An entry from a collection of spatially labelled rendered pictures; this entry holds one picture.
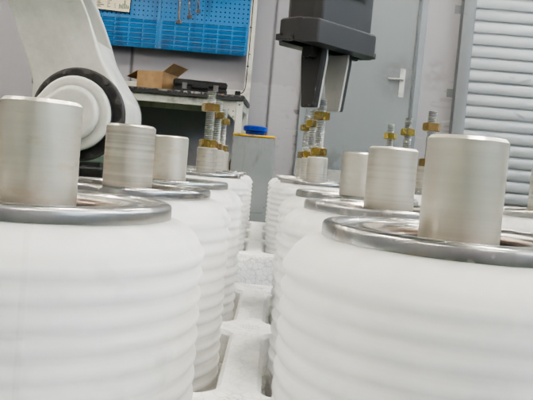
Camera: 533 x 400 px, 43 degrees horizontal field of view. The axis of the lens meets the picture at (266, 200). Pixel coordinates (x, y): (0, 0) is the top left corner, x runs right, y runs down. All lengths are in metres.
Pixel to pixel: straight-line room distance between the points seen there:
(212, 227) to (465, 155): 0.13
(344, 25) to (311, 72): 0.06
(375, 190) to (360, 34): 0.45
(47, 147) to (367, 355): 0.10
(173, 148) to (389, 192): 0.16
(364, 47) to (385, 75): 5.22
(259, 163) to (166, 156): 0.69
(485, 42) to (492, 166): 5.92
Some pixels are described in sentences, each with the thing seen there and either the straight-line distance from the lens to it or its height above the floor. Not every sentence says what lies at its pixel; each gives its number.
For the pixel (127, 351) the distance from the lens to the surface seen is 0.17.
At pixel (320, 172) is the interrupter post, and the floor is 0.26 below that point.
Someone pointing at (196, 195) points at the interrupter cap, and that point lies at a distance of 0.29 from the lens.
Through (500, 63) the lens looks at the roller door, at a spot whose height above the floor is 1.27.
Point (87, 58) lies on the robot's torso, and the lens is 1.10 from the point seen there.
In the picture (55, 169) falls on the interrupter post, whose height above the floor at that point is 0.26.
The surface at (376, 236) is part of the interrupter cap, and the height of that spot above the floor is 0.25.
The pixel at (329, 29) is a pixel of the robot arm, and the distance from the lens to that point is 0.71.
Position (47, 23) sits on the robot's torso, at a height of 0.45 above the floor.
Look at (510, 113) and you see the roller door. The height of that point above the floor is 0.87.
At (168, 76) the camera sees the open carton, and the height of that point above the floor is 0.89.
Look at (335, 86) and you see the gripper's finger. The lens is 0.75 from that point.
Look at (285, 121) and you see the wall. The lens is 5.88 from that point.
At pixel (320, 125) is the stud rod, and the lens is 0.73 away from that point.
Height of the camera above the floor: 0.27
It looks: 3 degrees down
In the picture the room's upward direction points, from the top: 5 degrees clockwise
